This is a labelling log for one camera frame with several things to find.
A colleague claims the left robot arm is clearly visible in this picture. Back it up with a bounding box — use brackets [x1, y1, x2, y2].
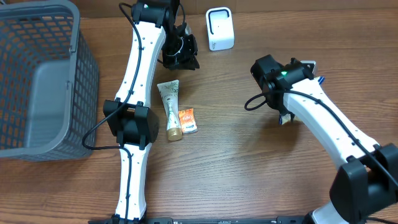
[103, 1, 200, 223]

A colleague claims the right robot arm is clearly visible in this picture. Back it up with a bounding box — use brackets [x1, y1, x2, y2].
[250, 55, 397, 223]

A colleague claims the yellow white snack bag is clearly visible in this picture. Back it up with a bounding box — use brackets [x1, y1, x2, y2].
[279, 76, 325, 125]

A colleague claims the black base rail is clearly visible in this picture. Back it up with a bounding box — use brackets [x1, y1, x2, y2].
[88, 216, 304, 224]

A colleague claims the grey plastic shopping basket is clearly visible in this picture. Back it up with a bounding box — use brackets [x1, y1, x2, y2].
[1, 1, 99, 161]

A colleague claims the small orange white packet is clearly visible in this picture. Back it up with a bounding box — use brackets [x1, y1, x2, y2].
[178, 108, 198, 134]

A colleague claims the white gold cosmetic tube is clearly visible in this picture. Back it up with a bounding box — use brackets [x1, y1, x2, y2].
[157, 80, 183, 141]

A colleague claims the white barcode scanner stand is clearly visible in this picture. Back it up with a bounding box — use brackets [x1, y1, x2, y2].
[205, 7, 234, 51]

